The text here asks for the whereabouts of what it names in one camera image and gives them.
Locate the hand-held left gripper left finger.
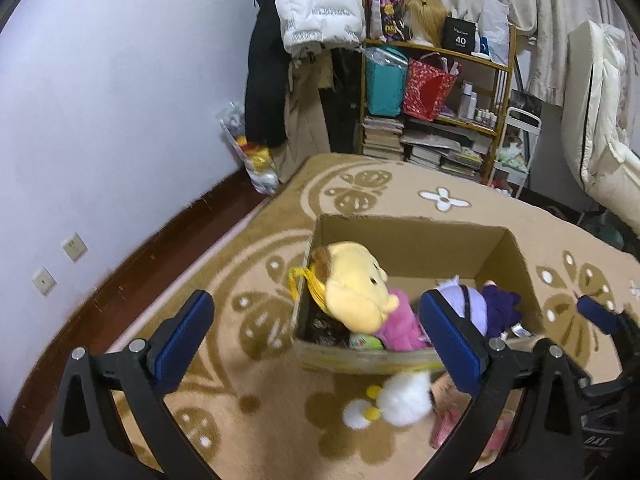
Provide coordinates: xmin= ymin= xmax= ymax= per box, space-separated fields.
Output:
xmin=50 ymin=289 xmax=216 ymax=480

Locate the white puffer jacket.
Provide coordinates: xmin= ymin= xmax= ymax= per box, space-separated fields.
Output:
xmin=274 ymin=0 xmax=367 ymax=56

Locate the yellow dog plush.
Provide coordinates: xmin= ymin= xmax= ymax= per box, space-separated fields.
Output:
xmin=289 ymin=241 xmax=401 ymax=333

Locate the white trolley cart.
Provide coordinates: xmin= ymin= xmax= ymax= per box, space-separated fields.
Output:
xmin=492 ymin=107 xmax=543 ymax=196

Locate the dark printed pouch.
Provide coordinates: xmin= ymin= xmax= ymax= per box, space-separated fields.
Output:
xmin=305 ymin=305 xmax=351 ymax=346

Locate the black box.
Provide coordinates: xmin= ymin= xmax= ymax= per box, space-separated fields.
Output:
xmin=442 ymin=16 xmax=478 ymax=54

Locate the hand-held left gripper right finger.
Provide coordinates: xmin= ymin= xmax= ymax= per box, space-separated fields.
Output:
xmin=419 ymin=289 xmax=587 ymax=480

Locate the pink packet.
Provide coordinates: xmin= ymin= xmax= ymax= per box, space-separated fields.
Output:
xmin=430 ymin=375 xmax=521 ymax=461

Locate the blonde wig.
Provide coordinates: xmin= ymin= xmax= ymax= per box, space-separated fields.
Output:
xmin=402 ymin=0 xmax=451 ymax=46

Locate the black garment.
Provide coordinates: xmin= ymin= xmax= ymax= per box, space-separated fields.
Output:
xmin=320 ymin=47 xmax=365 ymax=156

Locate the pale curtain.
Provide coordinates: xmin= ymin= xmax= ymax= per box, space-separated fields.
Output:
xmin=360 ymin=0 xmax=640 ymax=106

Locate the white padded chair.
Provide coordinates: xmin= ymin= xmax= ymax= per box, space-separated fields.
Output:
xmin=560 ymin=20 xmax=640 ymax=236

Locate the purple-haired plush doll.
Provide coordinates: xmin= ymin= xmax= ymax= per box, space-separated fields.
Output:
xmin=435 ymin=274 xmax=523 ymax=338

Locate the pile of magazines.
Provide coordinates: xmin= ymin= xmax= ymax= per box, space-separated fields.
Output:
xmin=400 ymin=120 xmax=493 ymax=178

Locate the white fluffy plush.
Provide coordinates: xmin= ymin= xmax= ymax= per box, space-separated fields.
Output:
xmin=342 ymin=370 xmax=433 ymax=431

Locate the wooden shelf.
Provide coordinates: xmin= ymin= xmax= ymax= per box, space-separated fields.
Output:
xmin=360 ymin=25 xmax=518 ymax=186

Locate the pink plush toy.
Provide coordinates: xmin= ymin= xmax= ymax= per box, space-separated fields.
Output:
xmin=372 ymin=287 xmax=433 ymax=352

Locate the pink printed bag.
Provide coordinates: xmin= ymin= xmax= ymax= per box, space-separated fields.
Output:
xmin=364 ymin=0 xmax=408 ymax=43

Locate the red gift bag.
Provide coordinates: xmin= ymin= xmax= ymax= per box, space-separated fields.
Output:
xmin=402 ymin=55 xmax=458 ymax=122

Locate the wall socket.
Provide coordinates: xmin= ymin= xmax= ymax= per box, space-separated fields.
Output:
xmin=61 ymin=232 xmax=88 ymax=262
xmin=31 ymin=266 xmax=57 ymax=296

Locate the beige coat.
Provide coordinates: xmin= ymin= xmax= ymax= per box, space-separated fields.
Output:
xmin=272 ymin=57 xmax=333 ymax=183

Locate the green packet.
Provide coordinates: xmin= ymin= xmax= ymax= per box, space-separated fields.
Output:
xmin=348 ymin=332 xmax=385 ymax=351

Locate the teal bag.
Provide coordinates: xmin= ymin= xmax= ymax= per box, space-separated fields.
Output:
xmin=364 ymin=47 xmax=408 ymax=117

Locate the plastic bag of toys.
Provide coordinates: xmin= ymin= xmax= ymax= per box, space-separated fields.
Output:
xmin=217 ymin=102 xmax=281 ymax=196

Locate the white plastic bag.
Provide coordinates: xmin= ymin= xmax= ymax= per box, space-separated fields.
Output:
xmin=477 ymin=0 xmax=511 ymax=66

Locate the stack of books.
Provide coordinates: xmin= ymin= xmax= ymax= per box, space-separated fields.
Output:
xmin=361 ymin=115 xmax=405 ymax=161

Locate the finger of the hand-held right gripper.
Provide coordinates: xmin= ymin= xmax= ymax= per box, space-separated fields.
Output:
xmin=576 ymin=294 xmax=640 ymax=341

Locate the black coat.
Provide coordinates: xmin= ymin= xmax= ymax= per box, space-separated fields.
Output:
xmin=245 ymin=0 xmax=293 ymax=148

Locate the cardboard box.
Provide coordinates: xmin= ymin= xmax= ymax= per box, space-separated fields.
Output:
xmin=290 ymin=214 xmax=546 ymax=376

